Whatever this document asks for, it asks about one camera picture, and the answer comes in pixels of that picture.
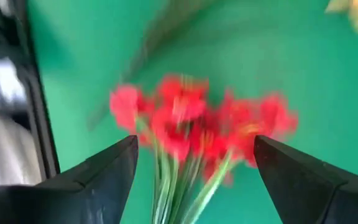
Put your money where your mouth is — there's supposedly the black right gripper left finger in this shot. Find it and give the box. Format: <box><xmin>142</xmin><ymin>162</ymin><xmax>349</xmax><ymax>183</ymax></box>
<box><xmin>0</xmin><ymin>134</ymin><xmax>140</xmax><ymax>224</ymax></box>

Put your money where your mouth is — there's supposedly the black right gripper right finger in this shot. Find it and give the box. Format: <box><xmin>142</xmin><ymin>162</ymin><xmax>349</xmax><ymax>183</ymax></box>
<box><xmin>253</xmin><ymin>134</ymin><xmax>358</xmax><ymax>224</ymax></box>

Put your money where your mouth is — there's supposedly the red artificial flower bunch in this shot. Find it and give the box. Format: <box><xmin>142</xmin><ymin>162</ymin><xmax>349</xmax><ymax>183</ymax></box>
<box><xmin>109</xmin><ymin>73</ymin><xmax>300</xmax><ymax>224</ymax></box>

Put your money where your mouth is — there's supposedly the green table mat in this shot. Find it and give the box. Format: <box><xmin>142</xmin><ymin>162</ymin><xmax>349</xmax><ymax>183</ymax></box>
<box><xmin>26</xmin><ymin>0</ymin><xmax>358</xmax><ymax>224</ymax></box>

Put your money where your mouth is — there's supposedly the black aluminium table frame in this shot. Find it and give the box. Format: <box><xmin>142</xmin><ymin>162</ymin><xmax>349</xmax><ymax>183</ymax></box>
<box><xmin>11</xmin><ymin>0</ymin><xmax>62</xmax><ymax>187</ymax></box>

